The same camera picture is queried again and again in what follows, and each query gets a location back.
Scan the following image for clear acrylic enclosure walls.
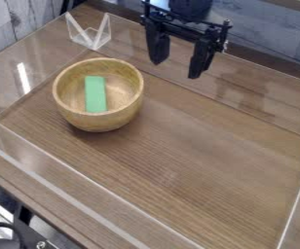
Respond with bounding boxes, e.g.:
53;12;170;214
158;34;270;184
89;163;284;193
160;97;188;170
0;17;300;249

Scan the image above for green stick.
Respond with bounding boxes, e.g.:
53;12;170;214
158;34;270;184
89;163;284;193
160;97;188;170
85;76;107;113

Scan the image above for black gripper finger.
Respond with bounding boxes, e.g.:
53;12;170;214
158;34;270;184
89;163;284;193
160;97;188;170
188;38;216;79
146;27;172;65

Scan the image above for black metal table leg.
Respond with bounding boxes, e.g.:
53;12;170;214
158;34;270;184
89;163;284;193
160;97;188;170
14;205;59;249

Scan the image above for clear acrylic corner bracket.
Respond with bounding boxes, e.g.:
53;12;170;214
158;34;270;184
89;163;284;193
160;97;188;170
66;12;111;51

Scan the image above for black cable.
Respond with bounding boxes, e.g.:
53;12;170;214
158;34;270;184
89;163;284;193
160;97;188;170
0;222;25;249

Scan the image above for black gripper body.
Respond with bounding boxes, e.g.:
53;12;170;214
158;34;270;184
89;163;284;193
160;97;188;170
141;0;233;52

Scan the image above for wooden bowl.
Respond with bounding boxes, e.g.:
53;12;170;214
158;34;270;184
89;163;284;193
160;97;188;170
51;57;145;132

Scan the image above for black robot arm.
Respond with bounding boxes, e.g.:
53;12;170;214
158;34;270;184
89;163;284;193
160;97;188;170
141;0;233;79

